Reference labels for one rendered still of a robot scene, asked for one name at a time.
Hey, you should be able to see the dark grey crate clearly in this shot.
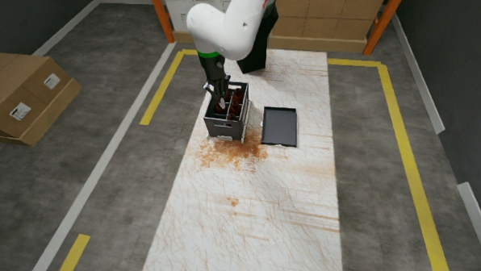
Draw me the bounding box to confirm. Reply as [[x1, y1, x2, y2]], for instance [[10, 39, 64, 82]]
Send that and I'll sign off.
[[203, 82, 249, 140]]

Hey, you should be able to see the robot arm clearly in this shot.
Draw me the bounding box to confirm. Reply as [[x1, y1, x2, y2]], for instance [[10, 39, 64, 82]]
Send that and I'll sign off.
[[186, 0, 274, 70]]

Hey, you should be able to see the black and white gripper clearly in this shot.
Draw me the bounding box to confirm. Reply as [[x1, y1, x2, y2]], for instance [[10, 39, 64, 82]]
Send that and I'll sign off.
[[203, 66, 231, 109]]

